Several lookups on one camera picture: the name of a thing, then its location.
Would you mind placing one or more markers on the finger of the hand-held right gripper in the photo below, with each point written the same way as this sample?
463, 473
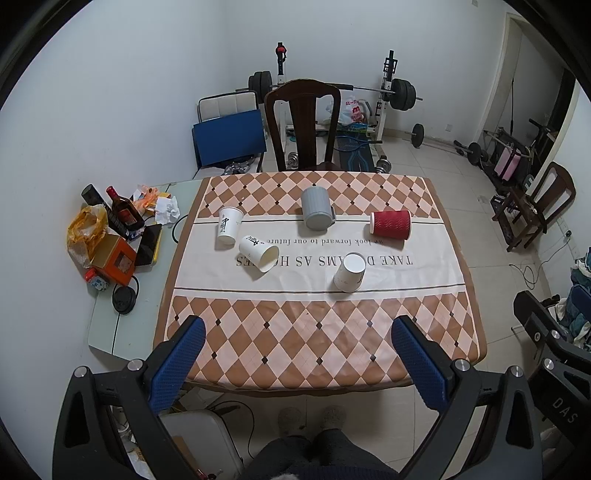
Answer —
538, 323

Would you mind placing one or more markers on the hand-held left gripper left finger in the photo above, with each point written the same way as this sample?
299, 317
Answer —
178, 364

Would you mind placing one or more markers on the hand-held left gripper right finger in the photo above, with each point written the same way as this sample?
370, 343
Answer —
421, 364

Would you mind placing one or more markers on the white paper cup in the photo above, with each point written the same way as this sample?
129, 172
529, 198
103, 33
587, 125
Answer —
228, 225
348, 273
258, 254

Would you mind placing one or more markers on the red ribbed paper cup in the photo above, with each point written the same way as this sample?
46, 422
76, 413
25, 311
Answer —
391, 225

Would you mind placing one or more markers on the pile of clothes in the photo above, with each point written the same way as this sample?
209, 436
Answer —
582, 295

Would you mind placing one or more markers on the white plastic stool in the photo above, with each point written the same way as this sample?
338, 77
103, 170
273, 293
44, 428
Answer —
198, 443

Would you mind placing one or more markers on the black round coaster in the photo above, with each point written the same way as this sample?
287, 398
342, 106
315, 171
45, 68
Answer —
123, 300

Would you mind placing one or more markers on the grey fluffy slipper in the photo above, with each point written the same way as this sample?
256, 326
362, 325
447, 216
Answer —
291, 420
333, 417

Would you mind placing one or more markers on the dark wooden chair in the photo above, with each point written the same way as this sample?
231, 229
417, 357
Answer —
302, 124
540, 207

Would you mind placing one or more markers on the orange cardboard box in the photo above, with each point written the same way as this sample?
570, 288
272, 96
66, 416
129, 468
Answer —
113, 261

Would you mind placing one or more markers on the black smartphone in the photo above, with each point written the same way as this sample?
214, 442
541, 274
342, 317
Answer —
148, 244

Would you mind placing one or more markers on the brown checkered tablecloth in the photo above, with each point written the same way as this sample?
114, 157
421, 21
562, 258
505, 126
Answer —
318, 295

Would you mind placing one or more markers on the person's legs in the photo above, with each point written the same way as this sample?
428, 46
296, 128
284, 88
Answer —
318, 457

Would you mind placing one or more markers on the crumpled white paper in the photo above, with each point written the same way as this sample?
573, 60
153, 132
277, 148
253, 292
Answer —
166, 211

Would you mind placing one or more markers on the orange plastic bag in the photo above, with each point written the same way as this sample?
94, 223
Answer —
85, 233

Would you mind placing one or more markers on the pink cushion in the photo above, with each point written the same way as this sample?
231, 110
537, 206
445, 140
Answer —
506, 165

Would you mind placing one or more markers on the brown liquor bottle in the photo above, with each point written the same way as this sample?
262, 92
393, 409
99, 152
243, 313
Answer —
124, 210

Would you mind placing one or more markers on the orange snack wrappers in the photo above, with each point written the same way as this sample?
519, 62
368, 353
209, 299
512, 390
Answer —
147, 199

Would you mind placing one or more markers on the tall black box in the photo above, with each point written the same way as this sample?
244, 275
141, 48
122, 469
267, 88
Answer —
99, 203

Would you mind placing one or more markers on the short barbell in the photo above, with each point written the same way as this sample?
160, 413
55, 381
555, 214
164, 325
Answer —
471, 151

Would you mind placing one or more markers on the black exercise machine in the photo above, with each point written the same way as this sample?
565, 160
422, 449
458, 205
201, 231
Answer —
531, 138

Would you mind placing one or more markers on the grey ribbed mug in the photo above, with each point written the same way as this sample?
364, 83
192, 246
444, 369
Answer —
316, 207

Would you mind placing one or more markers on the chrome dumbbell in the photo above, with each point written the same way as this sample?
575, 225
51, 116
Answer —
384, 166
292, 161

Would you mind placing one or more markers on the blue folded board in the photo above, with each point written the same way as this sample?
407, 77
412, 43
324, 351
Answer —
228, 138

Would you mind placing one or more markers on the white weight bench rack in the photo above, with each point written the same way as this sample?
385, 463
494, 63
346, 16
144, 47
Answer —
385, 106

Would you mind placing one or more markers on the white printed plastic bag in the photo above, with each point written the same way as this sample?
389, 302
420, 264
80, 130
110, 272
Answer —
353, 112

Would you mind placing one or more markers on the white padded chair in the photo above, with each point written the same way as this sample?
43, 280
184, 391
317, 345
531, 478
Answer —
226, 105

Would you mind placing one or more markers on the long barbell with black plates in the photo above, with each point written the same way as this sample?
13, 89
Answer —
399, 94

